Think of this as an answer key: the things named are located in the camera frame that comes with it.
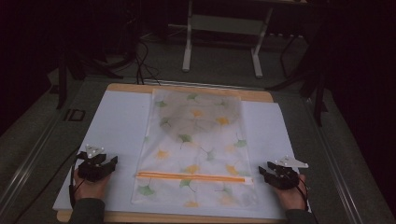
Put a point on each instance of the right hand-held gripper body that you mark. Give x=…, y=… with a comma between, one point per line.
x=285, y=179

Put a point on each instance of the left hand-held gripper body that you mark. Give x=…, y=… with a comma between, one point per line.
x=93, y=169

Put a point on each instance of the leaf-print mesh laundry bag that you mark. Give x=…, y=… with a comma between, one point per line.
x=199, y=146

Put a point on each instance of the person's left hand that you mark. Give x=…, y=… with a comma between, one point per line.
x=91, y=189

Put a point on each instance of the person's right hand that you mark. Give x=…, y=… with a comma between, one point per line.
x=291, y=199

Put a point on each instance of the white table mat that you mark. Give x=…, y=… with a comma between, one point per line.
x=118, y=124

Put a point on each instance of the black metal stand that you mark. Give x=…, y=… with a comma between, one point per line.
x=317, y=87
x=62, y=84

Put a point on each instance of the black rectangular floor bracket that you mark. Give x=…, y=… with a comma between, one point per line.
x=74, y=115

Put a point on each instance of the metal floor rail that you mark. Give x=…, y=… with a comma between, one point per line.
x=336, y=161
x=28, y=161

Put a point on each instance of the white metal table frame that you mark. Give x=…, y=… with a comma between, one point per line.
x=224, y=26

